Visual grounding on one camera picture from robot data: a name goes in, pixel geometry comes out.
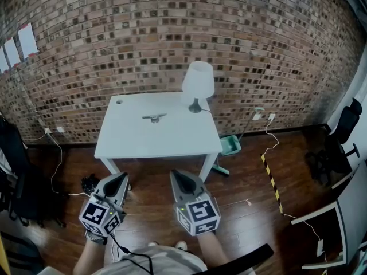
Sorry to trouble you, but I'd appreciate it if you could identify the black cable bundle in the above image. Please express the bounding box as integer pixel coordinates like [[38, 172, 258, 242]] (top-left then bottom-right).
[[80, 174, 100, 195]]

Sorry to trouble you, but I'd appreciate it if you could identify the green dustpan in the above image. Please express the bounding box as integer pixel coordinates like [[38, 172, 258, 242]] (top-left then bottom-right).
[[218, 135, 241, 157]]

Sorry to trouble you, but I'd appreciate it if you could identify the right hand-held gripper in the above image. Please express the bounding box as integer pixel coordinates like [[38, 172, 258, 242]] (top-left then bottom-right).
[[169, 169, 221, 237]]

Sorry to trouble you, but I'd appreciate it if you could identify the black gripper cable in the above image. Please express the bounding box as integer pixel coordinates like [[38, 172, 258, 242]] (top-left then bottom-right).
[[108, 233, 157, 275]]

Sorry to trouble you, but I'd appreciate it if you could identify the white power cable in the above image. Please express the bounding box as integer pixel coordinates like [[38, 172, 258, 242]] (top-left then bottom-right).
[[261, 119, 280, 158], [28, 130, 94, 198]]

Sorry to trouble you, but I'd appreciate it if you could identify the white table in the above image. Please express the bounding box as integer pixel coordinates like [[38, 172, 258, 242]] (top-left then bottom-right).
[[94, 91, 224, 182]]

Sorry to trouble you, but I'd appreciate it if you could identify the black office chair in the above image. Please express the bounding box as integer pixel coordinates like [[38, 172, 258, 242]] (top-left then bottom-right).
[[304, 97, 363, 188], [0, 115, 68, 229]]

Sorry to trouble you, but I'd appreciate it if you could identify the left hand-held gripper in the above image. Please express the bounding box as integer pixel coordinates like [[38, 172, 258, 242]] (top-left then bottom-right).
[[78, 171, 130, 237]]

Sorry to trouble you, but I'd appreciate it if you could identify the yellow black floor tape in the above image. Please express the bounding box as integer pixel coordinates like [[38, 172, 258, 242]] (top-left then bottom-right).
[[260, 153, 285, 217]]

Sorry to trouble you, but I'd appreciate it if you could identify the black wrist strap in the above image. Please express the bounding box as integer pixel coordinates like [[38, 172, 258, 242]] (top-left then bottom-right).
[[84, 230, 109, 245]]

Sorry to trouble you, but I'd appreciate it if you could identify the small grey metal part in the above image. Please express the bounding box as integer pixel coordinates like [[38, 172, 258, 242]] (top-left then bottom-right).
[[141, 112, 168, 124]]

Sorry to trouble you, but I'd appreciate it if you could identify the white table lamp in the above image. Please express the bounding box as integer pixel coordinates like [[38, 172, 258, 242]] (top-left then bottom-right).
[[181, 61, 215, 114]]

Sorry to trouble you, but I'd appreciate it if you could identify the white paper sheet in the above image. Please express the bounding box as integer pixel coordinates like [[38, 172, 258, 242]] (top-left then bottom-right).
[[17, 22, 39, 58], [0, 49, 9, 72], [3, 40, 21, 66]]

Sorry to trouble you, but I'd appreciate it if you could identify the person's right forearm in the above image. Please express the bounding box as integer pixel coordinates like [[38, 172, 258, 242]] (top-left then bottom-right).
[[196, 230, 231, 266]]

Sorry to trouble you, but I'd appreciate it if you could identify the green broom head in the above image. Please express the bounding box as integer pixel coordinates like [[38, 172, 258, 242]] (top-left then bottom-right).
[[211, 152, 231, 177]]

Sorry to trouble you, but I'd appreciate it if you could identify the green mop handle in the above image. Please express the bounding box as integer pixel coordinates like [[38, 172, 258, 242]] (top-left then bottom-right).
[[239, 106, 265, 143]]

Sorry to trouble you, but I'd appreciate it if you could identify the white floor cable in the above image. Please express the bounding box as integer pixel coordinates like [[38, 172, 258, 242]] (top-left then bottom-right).
[[283, 213, 329, 275]]

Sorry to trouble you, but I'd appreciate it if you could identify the person's left forearm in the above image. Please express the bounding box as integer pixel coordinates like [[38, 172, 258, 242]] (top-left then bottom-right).
[[73, 238, 107, 275]]

